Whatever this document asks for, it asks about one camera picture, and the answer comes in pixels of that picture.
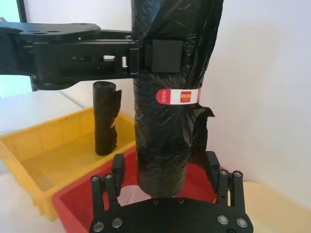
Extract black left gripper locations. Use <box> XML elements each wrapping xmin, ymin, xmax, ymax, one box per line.
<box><xmin>0</xmin><ymin>21</ymin><xmax>134</xmax><ymax>91</ymax></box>

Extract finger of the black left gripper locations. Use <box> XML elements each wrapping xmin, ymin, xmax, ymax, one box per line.
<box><xmin>85</xmin><ymin>38</ymin><xmax>184</xmax><ymax>81</ymax></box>

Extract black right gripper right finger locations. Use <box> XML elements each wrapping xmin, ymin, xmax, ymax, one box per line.
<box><xmin>205</xmin><ymin>150</ymin><xmax>244</xmax><ymax>209</ymax></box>

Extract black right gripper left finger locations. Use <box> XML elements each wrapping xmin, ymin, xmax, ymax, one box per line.
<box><xmin>90</xmin><ymin>153</ymin><xmax>126</xmax><ymax>216</ymax></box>

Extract large black bag roll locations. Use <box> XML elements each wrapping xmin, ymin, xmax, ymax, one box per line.
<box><xmin>130</xmin><ymin>0</ymin><xmax>225</xmax><ymax>199</ymax></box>

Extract small black bag roll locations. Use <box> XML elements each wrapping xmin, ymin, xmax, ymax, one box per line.
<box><xmin>92</xmin><ymin>81</ymin><xmax>122</xmax><ymax>156</ymax></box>

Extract red plastic bin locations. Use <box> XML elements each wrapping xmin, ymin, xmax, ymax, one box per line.
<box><xmin>52</xmin><ymin>145</ymin><xmax>234</xmax><ymax>233</ymax></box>

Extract yellow plastic bin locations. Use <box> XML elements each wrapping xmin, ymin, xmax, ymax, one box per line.
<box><xmin>0</xmin><ymin>106</ymin><xmax>137</xmax><ymax>222</ymax></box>

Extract cream plastic tray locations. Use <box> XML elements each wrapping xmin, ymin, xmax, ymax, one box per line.
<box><xmin>242</xmin><ymin>181</ymin><xmax>311</xmax><ymax>233</ymax></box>

